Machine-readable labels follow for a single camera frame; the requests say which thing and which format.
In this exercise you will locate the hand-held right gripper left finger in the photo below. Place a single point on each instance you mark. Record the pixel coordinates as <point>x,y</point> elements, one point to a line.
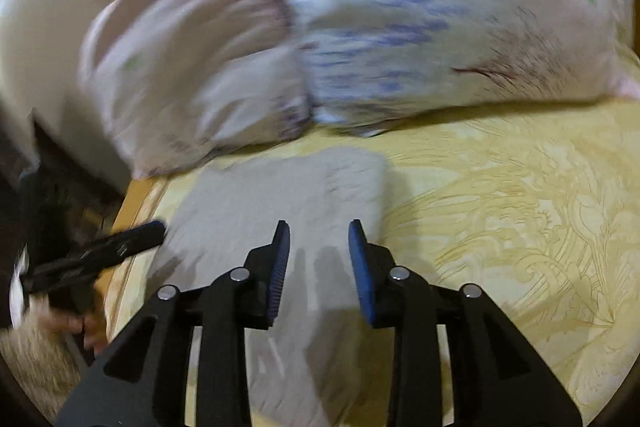
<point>280,272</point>

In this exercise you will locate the person's left hand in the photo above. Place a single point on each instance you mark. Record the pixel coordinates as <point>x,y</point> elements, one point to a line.
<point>75,324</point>

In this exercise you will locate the wooden bed frame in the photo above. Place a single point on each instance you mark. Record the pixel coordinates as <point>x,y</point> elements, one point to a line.
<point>132,202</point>

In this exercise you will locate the grey knitted sweater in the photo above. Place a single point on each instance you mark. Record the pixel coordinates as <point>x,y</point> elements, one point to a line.
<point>280,187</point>

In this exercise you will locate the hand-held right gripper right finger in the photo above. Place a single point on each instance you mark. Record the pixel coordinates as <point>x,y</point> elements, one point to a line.
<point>361,272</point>

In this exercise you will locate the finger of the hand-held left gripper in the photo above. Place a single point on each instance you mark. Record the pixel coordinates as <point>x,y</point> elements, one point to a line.
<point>127,241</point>

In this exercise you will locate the yellow patterned bed sheet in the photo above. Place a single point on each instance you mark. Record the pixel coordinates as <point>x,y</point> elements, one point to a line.
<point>500,207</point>

